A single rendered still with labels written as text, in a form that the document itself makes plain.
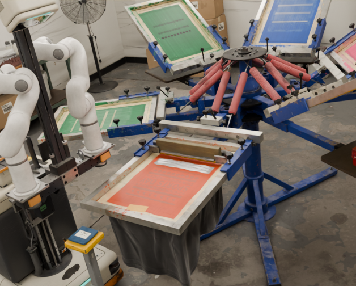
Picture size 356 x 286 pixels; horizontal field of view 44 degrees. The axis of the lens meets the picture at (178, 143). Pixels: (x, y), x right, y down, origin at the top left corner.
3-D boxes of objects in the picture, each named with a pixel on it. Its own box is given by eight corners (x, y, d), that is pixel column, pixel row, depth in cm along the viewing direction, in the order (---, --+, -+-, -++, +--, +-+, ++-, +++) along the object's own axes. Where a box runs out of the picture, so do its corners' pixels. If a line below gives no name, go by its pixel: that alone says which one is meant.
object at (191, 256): (191, 285, 224) (179, 218, 205) (185, 284, 226) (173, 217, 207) (229, 231, 258) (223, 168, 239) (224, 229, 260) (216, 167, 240)
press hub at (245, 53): (271, 231, 333) (261, 56, 272) (224, 219, 353) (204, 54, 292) (288, 202, 362) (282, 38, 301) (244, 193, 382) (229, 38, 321)
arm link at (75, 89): (89, 36, 218) (77, 46, 202) (97, 106, 236) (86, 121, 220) (62, 35, 220) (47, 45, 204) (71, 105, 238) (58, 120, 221)
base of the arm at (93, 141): (75, 150, 242) (68, 124, 235) (92, 139, 250) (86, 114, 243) (94, 155, 232) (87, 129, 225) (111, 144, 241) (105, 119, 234)
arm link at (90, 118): (100, 117, 237) (93, 88, 230) (93, 127, 226) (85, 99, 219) (83, 118, 239) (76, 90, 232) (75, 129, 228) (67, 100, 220)
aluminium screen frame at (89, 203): (179, 235, 194) (178, 228, 192) (81, 208, 224) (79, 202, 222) (250, 151, 251) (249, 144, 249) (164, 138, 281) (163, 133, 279)
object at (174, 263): (189, 290, 223) (177, 221, 203) (119, 265, 246) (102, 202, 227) (192, 285, 225) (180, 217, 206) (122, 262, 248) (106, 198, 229)
